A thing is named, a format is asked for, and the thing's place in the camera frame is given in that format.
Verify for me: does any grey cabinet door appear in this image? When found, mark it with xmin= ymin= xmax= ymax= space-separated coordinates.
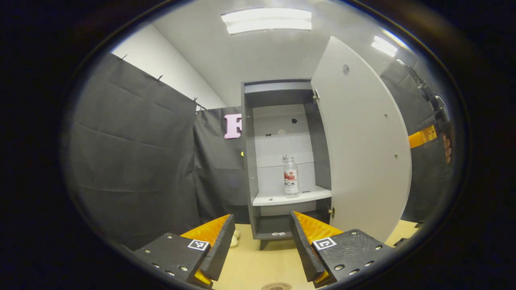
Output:
xmin=310 ymin=36 xmax=412 ymax=243

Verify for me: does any dark grey cabinet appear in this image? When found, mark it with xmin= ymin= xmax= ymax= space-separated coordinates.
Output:
xmin=241 ymin=79 xmax=335 ymax=250

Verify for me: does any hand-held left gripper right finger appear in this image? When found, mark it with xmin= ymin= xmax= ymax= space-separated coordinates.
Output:
xmin=289 ymin=211 xmax=397 ymax=288

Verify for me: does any clear plastic bottle red label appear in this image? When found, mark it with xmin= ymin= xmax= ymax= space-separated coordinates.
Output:
xmin=282 ymin=155 xmax=300 ymax=198

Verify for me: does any black backdrop cloth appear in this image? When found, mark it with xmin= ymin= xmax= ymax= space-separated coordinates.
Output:
xmin=64 ymin=52 xmax=454 ymax=250

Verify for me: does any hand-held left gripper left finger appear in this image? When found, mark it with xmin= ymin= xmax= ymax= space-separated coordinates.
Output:
xmin=133 ymin=214 xmax=236 ymax=290

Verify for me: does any ceiling light panel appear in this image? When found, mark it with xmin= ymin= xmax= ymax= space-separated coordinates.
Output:
xmin=221 ymin=7 xmax=312 ymax=35
xmin=371 ymin=35 xmax=399 ymax=58

